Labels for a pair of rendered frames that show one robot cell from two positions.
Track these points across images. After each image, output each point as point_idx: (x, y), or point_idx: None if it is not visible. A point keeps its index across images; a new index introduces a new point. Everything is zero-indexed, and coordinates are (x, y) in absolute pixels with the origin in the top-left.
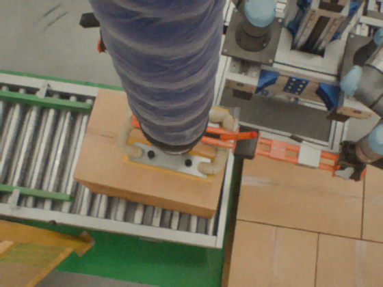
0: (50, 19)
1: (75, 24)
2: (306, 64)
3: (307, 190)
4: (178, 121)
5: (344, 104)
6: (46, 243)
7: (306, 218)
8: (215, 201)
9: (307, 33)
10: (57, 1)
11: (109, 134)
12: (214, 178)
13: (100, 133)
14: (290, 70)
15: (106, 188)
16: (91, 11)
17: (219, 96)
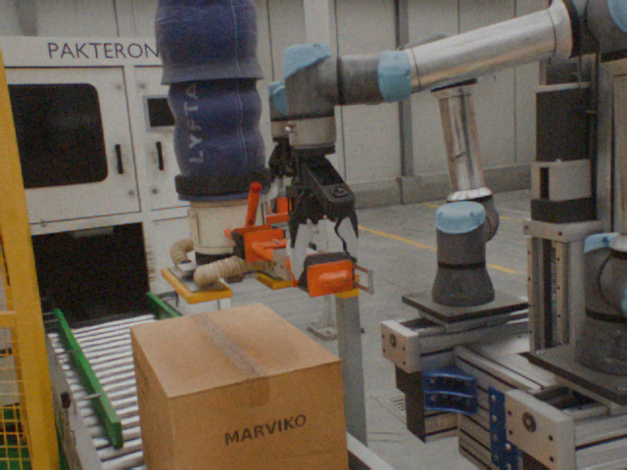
0: (374, 437)
1: (393, 453)
2: (520, 368)
3: None
4: (166, 36)
5: (507, 392)
6: (31, 418)
7: None
8: (183, 392)
9: (539, 307)
10: (403, 430)
11: (208, 320)
12: (221, 379)
13: (204, 317)
14: (486, 363)
15: (139, 380)
16: (427, 454)
17: None
